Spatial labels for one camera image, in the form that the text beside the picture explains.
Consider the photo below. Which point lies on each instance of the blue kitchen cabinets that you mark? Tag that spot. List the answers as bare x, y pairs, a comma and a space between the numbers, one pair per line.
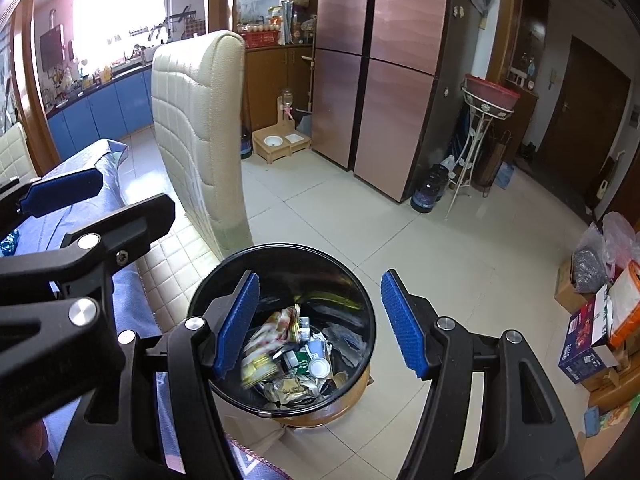
110, 111

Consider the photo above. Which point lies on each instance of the red yellow snack wrapper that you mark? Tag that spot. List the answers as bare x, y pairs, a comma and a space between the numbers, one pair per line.
280, 331

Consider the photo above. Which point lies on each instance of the white metal plant stand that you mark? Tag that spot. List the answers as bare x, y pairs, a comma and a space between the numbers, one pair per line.
482, 113

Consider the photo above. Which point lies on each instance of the dark wooden door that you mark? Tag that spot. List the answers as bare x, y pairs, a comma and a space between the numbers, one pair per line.
585, 119

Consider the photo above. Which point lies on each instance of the cream quilted leather chair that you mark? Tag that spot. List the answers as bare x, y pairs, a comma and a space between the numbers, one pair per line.
197, 88

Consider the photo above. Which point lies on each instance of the grey plastic bag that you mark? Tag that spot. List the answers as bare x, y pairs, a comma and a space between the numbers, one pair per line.
589, 267

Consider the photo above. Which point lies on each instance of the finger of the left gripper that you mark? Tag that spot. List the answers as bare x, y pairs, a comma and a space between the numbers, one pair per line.
38, 197
125, 235

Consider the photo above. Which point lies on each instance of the trash pile in bin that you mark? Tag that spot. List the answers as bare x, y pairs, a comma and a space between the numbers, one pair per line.
322, 364

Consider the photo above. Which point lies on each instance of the red basin on stand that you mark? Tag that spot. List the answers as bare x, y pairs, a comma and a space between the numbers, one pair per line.
491, 93

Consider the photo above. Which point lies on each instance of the wooden pet feeder stand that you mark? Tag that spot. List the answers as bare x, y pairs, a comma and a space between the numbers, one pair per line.
281, 139

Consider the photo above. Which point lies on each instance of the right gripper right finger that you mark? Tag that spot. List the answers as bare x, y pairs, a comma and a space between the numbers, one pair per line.
491, 412

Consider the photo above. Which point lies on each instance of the dark blue water jug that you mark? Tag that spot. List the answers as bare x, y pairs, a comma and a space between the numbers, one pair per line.
430, 192

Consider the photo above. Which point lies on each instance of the blue foil candy wrapper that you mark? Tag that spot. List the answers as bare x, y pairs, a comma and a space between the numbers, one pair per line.
8, 245

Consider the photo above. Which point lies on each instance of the black round trash bin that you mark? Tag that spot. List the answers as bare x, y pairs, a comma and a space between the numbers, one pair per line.
291, 274

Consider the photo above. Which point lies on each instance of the pink copper refrigerator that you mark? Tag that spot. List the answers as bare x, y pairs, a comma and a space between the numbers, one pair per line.
376, 66

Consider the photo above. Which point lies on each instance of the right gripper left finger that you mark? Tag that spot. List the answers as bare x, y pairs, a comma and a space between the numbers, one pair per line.
157, 418

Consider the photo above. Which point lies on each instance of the purple cardboard box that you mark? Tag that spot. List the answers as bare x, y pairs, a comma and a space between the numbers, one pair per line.
585, 351

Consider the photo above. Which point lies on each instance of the person's hand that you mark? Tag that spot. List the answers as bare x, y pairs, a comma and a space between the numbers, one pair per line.
29, 443

